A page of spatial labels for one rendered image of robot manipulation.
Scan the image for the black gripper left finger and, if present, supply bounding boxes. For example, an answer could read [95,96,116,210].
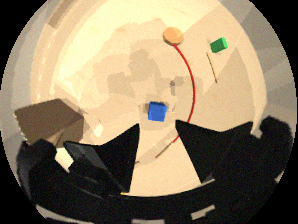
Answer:
[63,123,141,193]

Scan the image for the tan round wooden button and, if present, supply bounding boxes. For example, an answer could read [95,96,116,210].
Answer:
[162,27,184,47]

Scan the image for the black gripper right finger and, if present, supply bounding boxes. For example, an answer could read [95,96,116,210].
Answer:
[174,119,254,184]

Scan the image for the blue block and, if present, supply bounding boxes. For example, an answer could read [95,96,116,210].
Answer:
[148,101,168,121]

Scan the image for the green cylinder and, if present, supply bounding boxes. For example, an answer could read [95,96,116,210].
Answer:
[210,36,227,53]

